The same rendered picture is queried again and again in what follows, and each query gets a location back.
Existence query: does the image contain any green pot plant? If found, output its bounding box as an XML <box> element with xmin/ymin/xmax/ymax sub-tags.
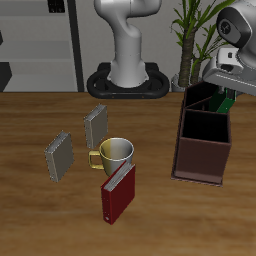
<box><xmin>170</xmin><ymin>0</ymin><xmax>236</xmax><ymax>93</ymax></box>

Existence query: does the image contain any dark angular block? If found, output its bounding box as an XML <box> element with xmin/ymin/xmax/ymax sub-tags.
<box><xmin>0</xmin><ymin>61</ymin><xmax>13</xmax><ymax>93</ymax></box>

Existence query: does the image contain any flat black base plate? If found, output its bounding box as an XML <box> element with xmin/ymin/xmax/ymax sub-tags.
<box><xmin>86</xmin><ymin>61</ymin><xmax>171</xmax><ymax>100</ymax></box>

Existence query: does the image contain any dark brown desk caddy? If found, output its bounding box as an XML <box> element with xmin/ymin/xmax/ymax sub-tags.
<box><xmin>170</xmin><ymin>80</ymin><xmax>233</xmax><ymax>188</ymax></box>

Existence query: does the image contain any small black box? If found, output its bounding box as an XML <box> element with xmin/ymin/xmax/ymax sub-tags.
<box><xmin>47</xmin><ymin>0</ymin><xmax>66</xmax><ymax>14</ymax></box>

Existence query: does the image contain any grey book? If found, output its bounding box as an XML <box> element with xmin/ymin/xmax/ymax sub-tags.
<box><xmin>43</xmin><ymin>130</ymin><xmax>76</xmax><ymax>184</ymax></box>
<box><xmin>83</xmin><ymin>103</ymin><xmax>109</xmax><ymax>150</ymax></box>

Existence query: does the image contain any white and yellow mug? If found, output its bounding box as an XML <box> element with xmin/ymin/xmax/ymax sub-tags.
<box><xmin>87</xmin><ymin>136</ymin><xmax>135</xmax><ymax>178</ymax></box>

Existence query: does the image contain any green book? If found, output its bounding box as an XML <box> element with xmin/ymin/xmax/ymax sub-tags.
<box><xmin>209</xmin><ymin>87</ymin><xmax>237</xmax><ymax>115</ymax></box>

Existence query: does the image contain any red book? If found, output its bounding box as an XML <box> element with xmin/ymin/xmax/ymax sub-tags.
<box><xmin>100</xmin><ymin>161</ymin><xmax>137</xmax><ymax>226</ymax></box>

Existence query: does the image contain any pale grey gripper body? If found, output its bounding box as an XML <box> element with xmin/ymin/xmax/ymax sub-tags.
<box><xmin>202</xmin><ymin>57</ymin><xmax>256</xmax><ymax>97</ymax></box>

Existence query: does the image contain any grey shelf unit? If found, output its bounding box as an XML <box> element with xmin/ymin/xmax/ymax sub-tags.
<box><xmin>0</xmin><ymin>0</ymin><xmax>85</xmax><ymax>93</ymax></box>

